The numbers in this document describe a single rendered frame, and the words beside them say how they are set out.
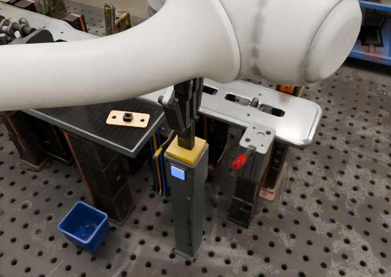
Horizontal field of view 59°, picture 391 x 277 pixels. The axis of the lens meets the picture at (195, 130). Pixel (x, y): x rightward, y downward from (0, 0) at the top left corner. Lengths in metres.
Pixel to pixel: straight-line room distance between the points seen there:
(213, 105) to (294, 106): 0.23
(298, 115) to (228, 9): 0.73
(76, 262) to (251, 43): 0.91
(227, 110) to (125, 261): 0.51
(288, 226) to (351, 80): 0.81
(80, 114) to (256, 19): 0.54
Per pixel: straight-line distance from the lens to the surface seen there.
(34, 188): 1.27
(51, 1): 1.54
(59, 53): 0.30
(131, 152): 0.65
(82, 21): 1.48
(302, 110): 1.00
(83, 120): 0.74
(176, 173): 0.68
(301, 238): 1.11
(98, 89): 0.28
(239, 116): 0.95
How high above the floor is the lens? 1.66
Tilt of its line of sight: 47 degrees down
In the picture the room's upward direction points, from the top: straight up
